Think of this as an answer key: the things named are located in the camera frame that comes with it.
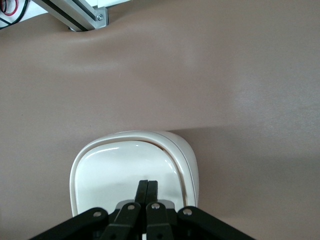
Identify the white trash can body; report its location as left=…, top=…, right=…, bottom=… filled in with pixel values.
left=68, top=129, right=200, bottom=217

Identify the thin black cable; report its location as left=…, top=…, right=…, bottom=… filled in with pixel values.
left=0, top=0, right=32, bottom=29

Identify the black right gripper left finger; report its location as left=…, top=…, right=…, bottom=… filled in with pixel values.
left=29, top=179, right=150, bottom=240

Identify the red cable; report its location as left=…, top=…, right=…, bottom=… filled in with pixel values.
left=0, top=0, right=18, bottom=16

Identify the aluminium camera mount profile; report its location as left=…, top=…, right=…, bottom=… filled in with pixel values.
left=29, top=0, right=110, bottom=33

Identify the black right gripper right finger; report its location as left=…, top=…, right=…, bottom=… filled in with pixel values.
left=146, top=180, right=256, bottom=240

